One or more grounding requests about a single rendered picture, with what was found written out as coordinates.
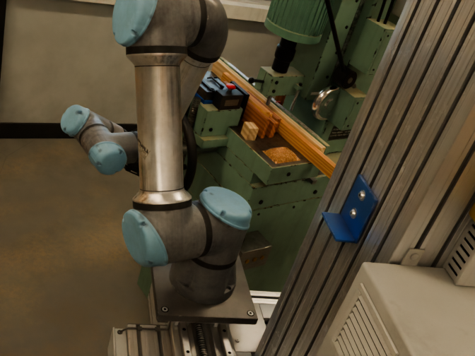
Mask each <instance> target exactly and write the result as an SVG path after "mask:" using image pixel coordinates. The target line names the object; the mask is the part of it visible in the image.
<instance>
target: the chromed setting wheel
mask: <svg viewBox="0 0 475 356"><path fill-rule="evenodd" d="M340 92H341V89H340V87H339V86H337V85H330V86H327V87H326V88H324V89H323V90H321V91H320V92H319V93H318V94H317V96H316V98H315V99H314V101H313V103H312V114H313V116H314V118H316V119H318V120H321V121H323V120H327V119H329V118H330V116H331V112H332V109H333V108H334V106H335V104H336V99H337V97H338V95H339V93H340Z"/></svg>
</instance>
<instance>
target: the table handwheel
mask: <svg viewBox="0 0 475 356"><path fill-rule="evenodd" d="M182 132H183V133H184V137H185V140H186V143H183V144H182V152H183V155H187V169H186V173H185V176H184V189H185V190H186V191H188V190H189V188H190V186H191V185H192V182H193V181H194V176H195V173H196V170H197V153H207V152H213V151H217V150H218V147H216V148H204V149H201V148H200V147H199V146H198V145H197V144H196V140H195V136H194V132H193V129H192V126H191V124H190V122H189V120H188V118H187V116H186V115H184V117H183V119H182Z"/></svg>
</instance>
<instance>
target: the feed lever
mask: <svg viewBox="0 0 475 356"><path fill-rule="evenodd" d="M324 1H325V4H326V8H327V13H328V17H329V22H330V26H331V29H332V35H333V38H334V44H335V47H336V53H337V56H338V60H339V65H340V66H339V67H337V68H336V70H335V71H334V73H333V77H332V78H333V81H334V82H335V83H337V84H339V85H340V86H341V87H342V88H344V89H347V88H350V87H352V88H356V84H355V82H356V79H357V73H356V72H355V71H353V70H352V69H350V68H349V67H347V66H346V65H344V60H343V56H342V53H341V47H340V44H339V38H338V34H337V31H336V25H335V21H334V15H333V12H332V6H331V3H330V0H324Z"/></svg>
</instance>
